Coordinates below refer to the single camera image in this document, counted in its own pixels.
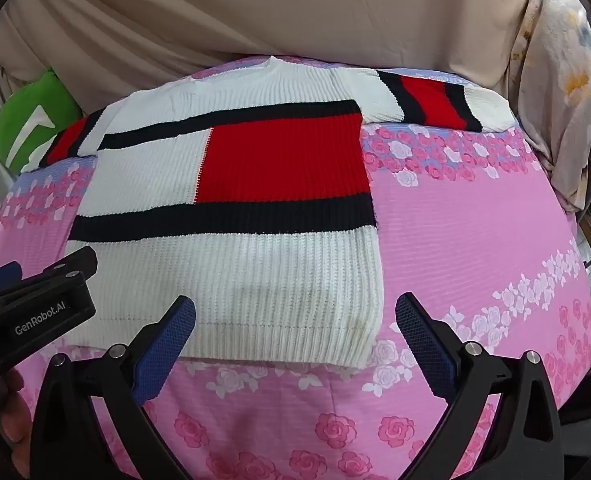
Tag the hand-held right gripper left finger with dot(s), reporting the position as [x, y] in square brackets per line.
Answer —
[165, 350]

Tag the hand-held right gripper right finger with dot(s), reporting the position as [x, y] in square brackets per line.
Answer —
[423, 345]

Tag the white red black knit sweater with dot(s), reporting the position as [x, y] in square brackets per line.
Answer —
[275, 260]

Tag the person's left hand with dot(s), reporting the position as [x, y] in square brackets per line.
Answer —
[20, 405]

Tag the pink floral bed sheet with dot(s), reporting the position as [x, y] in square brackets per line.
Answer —
[475, 240]

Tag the green plush pillow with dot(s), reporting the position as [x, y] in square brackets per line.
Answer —
[30, 105]

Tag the cream floral cloth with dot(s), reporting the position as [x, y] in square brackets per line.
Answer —
[560, 85]

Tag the beige cloth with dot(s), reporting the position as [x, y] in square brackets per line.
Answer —
[275, 10]

